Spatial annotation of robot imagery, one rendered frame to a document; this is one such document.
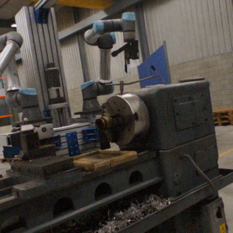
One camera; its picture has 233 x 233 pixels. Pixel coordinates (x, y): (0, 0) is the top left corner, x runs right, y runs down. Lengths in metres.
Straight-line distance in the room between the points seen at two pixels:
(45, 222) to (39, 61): 1.38
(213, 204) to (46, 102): 1.43
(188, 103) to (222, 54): 10.78
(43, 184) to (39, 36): 1.45
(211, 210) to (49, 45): 1.70
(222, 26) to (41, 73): 10.93
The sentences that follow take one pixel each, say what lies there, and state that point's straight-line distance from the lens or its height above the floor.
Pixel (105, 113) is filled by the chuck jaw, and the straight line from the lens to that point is 1.82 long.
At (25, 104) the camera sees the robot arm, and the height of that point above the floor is 1.28.
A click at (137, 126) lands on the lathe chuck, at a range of 1.75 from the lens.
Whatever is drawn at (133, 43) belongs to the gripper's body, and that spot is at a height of 1.53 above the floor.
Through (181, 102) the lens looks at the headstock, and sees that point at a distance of 1.98.
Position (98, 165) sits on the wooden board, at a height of 0.89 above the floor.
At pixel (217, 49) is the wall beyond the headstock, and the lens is 12.90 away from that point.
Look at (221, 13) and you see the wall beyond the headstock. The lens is 12.99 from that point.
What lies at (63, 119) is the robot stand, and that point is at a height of 1.13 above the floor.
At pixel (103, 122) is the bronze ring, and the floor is 1.09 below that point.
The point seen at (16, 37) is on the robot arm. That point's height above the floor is 1.74.
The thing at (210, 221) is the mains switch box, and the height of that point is 0.34.
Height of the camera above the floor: 1.20
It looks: 3 degrees down
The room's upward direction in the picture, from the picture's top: 9 degrees counter-clockwise
